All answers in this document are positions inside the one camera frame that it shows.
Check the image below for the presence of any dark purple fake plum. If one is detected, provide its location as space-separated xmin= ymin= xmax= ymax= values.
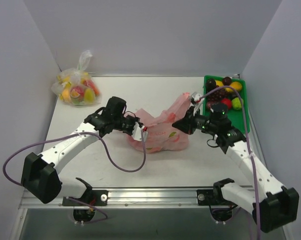
xmin=222 ymin=76 xmax=233 ymax=86

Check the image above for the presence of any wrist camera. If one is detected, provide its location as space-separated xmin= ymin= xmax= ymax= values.
xmin=131 ymin=122 xmax=148 ymax=142
xmin=189 ymin=92 xmax=205 ymax=115

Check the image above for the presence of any dark fake grapes bunch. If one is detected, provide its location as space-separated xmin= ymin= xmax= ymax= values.
xmin=206 ymin=88 xmax=228 ymax=102

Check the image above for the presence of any green plastic tray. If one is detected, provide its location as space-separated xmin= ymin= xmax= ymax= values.
xmin=202 ymin=75 xmax=250 ymax=134

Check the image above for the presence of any yellow fake mango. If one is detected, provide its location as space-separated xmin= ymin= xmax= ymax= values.
xmin=215 ymin=80 xmax=224 ymax=87

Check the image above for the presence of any dark fake mangosteen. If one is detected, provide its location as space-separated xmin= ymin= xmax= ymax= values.
xmin=205 ymin=78 xmax=217 ymax=92

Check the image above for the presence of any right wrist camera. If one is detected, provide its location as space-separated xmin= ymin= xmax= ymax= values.
xmin=189 ymin=92 xmax=205 ymax=115

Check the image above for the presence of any pink plastic bag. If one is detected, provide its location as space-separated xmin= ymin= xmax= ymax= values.
xmin=135 ymin=92 xmax=191 ymax=154

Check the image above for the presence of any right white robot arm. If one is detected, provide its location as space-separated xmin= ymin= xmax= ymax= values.
xmin=172 ymin=103 xmax=300 ymax=233

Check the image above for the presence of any clear bag of fruits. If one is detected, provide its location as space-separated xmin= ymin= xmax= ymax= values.
xmin=51 ymin=50 xmax=101 ymax=106

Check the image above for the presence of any red fake pomegranate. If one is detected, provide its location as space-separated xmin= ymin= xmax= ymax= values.
xmin=220 ymin=98 xmax=233 ymax=110

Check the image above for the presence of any green fake custard apple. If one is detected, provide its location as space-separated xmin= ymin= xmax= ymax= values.
xmin=231 ymin=97 xmax=244 ymax=111

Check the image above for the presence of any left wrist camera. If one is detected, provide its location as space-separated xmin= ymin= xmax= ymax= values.
xmin=131 ymin=122 xmax=148 ymax=142

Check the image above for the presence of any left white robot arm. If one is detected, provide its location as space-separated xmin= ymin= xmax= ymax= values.
xmin=21 ymin=96 xmax=148 ymax=206

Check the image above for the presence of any aluminium front rail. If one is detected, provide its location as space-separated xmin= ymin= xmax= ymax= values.
xmin=19 ymin=186 xmax=288 ymax=210

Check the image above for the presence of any orange yellow fake pear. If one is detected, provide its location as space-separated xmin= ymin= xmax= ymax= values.
xmin=225 ymin=81 xmax=243 ymax=93

